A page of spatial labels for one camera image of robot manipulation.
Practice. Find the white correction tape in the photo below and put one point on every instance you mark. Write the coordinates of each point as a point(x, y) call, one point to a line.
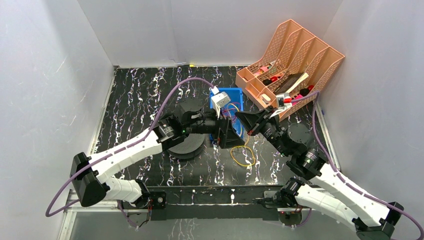
point(265, 99)

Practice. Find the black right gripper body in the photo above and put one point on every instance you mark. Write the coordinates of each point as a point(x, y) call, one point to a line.
point(273, 132)

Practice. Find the peach desk file organizer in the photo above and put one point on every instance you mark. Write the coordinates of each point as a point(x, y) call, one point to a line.
point(294, 59)

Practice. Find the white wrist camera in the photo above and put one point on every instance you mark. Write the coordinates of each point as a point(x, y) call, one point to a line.
point(218, 100)
point(284, 102)

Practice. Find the red black marker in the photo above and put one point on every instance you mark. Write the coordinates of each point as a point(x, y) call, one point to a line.
point(305, 91)

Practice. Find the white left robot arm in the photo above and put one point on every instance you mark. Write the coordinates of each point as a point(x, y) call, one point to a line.
point(93, 176)

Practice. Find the blue plastic bin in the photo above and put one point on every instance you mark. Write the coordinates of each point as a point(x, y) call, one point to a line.
point(236, 104)

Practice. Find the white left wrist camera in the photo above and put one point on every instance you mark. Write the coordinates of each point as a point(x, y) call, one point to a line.
point(218, 100)

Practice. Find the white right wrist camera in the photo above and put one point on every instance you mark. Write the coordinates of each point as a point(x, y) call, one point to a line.
point(284, 102)

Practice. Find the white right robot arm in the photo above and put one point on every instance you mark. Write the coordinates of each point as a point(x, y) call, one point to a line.
point(318, 185)

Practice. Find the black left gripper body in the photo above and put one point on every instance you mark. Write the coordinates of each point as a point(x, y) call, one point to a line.
point(218, 131)

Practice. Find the black cable spool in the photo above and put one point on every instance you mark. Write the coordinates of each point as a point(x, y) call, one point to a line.
point(190, 148)

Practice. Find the black notebook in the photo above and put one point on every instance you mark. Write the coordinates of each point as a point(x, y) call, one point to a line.
point(288, 82)

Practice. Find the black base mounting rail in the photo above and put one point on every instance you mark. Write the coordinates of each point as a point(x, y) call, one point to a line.
point(221, 202)

